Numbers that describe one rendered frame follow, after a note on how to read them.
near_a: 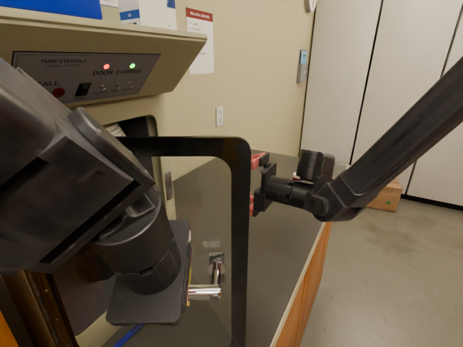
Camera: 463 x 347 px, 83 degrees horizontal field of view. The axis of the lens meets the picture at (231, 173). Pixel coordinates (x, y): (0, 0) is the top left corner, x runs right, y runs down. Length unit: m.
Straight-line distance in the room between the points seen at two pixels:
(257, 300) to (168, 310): 0.45
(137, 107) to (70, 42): 0.22
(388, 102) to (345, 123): 0.46
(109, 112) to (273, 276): 0.55
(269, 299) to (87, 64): 0.60
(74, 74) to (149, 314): 0.28
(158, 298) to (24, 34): 0.27
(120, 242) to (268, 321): 0.52
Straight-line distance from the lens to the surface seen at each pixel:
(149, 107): 0.55
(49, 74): 0.37
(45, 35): 0.33
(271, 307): 0.69
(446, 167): 3.43
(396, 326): 2.07
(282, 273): 0.77
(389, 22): 3.23
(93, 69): 0.39
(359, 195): 0.48
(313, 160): 0.55
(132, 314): 0.28
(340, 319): 1.96
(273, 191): 0.57
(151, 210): 0.19
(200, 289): 0.36
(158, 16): 0.46
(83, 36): 0.35
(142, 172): 0.16
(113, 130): 0.54
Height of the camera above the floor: 1.47
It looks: 24 degrees down
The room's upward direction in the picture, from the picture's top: straight up
